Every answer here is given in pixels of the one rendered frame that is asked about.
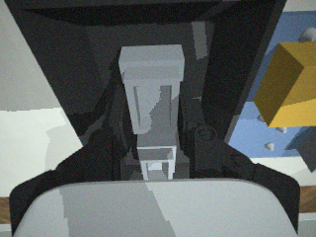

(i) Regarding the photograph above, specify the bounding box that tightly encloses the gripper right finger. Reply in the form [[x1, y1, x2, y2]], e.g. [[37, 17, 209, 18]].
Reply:
[[177, 81, 300, 234]]

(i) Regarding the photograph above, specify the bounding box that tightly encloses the yellow rectangular block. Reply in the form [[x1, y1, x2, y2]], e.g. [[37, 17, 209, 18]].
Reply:
[[254, 41, 316, 127]]

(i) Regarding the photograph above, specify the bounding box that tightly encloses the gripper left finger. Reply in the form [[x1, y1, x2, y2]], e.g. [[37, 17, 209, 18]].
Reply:
[[9, 84, 132, 237]]

